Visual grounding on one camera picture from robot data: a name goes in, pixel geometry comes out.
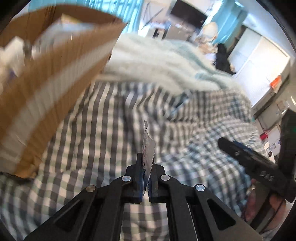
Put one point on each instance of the brown cardboard box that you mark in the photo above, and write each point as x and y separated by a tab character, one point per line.
75	43

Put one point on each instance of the pale green knit blanket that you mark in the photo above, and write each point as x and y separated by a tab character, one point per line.
174	65

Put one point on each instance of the blue curtain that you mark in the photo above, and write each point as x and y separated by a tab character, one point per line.
128	10

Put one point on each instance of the black clothing pile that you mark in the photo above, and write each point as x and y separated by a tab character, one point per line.
221	62

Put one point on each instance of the silver serrated sachet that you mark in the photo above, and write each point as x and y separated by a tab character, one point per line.
148	151

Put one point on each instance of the checkered bed sheet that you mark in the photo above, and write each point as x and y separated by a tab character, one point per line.
102	134

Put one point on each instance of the white cabinet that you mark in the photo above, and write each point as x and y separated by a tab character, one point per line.
257	62

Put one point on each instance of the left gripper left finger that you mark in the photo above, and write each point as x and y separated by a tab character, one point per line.
96	213

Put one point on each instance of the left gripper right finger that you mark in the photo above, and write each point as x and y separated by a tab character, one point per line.
195	213

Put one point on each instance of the right hand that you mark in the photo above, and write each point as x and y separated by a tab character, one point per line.
265	210

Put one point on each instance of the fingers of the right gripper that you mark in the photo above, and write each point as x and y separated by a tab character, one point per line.
260	168

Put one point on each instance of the black television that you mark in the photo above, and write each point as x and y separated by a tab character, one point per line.
188	14

